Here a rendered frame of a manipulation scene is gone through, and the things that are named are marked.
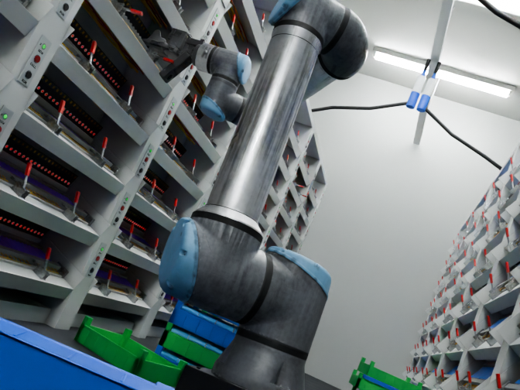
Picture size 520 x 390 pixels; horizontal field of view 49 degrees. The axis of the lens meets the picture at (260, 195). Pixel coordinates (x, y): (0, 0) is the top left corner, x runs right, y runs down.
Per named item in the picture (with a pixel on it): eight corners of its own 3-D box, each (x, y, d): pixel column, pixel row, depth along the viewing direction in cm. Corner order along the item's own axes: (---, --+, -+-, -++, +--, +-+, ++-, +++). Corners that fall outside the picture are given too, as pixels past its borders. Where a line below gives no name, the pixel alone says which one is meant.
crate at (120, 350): (177, 388, 176) (188, 363, 178) (131, 378, 161) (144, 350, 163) (119, 351, 195) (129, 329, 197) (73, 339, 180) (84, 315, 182)
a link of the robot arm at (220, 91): (234, 123, 177) (249, 87, 179) (200, 106, 173) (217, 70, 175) (224, 127, 186) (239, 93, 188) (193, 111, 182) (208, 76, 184)
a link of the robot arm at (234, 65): (238, 79, 175) (251, 50, 177) (202, 67, 179) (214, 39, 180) (244, 91, 184) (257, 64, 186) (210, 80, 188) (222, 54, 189)
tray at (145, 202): (179, 237, 259) (200, 215, 261) (127, 203, 202) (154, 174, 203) (150, 210, 266) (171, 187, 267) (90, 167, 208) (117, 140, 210)
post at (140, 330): (145, 338, 259) (291, 21, 291) (137, 337, 250) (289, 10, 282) (108, 320, 264) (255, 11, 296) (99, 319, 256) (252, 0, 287)
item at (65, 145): (115, 195, 193) (144, 165, 194) (9, 124, 136) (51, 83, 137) (78, 159, 200) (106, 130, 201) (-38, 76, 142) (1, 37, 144)
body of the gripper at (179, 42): (178, 39, 193) (210, 49, 190) (167, 61, 191) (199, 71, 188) (170, 26, 186) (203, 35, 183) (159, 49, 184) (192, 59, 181)
